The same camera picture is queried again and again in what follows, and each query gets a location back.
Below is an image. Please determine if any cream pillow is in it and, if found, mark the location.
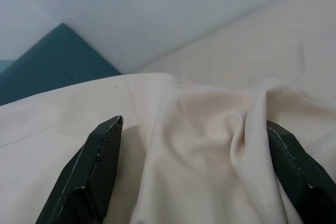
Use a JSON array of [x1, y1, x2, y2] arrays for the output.
[[0, 72, 336, 224]]

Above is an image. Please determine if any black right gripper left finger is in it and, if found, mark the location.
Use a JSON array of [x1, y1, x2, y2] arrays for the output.
[[35, 115, 124, 224]]

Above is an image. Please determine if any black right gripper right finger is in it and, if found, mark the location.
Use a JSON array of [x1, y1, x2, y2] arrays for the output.
[[266, 119, 336, 224]]

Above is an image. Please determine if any cream bed sheet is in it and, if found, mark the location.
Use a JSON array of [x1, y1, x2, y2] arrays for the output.
[[135, 0, 336, 141]]

